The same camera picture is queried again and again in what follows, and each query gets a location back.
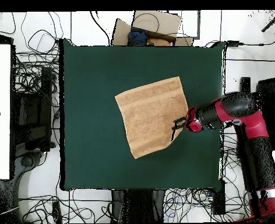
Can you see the peach terry towel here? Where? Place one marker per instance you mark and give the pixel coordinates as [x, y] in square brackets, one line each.
[151, 116]

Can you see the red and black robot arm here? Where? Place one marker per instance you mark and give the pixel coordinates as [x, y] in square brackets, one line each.
[256, 121]

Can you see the orange cloth item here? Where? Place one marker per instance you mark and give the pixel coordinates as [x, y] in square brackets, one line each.
[158, 42]

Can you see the black upright bar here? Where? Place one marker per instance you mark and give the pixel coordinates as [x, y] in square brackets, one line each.
[245, 84]

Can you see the black power strip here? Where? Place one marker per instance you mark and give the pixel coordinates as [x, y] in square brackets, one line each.
[57, 211]
[219, 198]

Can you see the black monitor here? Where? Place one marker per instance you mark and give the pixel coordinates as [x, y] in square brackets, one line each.
[266, 86]

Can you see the dark green table cloth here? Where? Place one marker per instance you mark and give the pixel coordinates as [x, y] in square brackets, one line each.
[93, 151]

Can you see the black power adapter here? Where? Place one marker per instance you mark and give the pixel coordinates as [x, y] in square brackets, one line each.
[233, 43]

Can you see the dark blue garment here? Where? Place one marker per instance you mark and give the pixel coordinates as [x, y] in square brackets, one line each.
[137, 37]

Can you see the cardboard box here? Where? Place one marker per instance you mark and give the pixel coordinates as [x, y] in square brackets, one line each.
[165, 23]

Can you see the black rod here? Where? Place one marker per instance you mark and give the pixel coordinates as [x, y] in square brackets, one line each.
[273, 21]

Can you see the black computer tower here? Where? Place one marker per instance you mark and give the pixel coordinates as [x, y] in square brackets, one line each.
[35, 116]

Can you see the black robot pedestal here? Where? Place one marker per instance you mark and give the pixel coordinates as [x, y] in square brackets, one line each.
[137, 205]

